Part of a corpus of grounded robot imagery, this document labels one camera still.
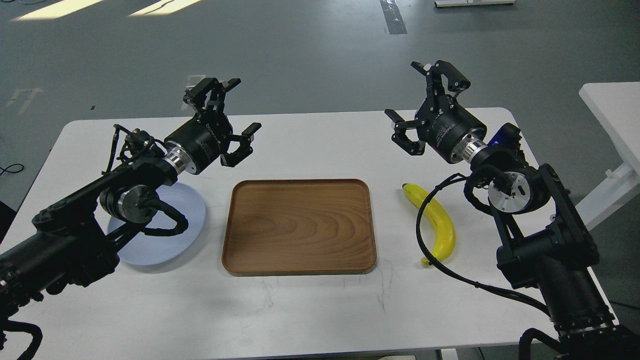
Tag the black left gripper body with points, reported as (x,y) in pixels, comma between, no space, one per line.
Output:
(203,139)

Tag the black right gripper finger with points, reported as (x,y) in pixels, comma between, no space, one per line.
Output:
(415,148)
(444,83)

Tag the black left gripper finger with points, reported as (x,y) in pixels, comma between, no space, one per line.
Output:
(244,148)
(208,97)

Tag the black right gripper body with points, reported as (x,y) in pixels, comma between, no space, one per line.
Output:
(444,124)

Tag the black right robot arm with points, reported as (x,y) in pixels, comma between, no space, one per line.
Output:
(546,248)

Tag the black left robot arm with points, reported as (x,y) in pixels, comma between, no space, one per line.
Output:
(78,238)

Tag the yellow banana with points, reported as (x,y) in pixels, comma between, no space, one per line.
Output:
(444,230)

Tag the white table base far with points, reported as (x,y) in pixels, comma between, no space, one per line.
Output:
(468,3)

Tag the wooden tray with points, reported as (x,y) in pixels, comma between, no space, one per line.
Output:
(290,227)

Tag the white side table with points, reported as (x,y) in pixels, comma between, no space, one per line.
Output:
(616,105)

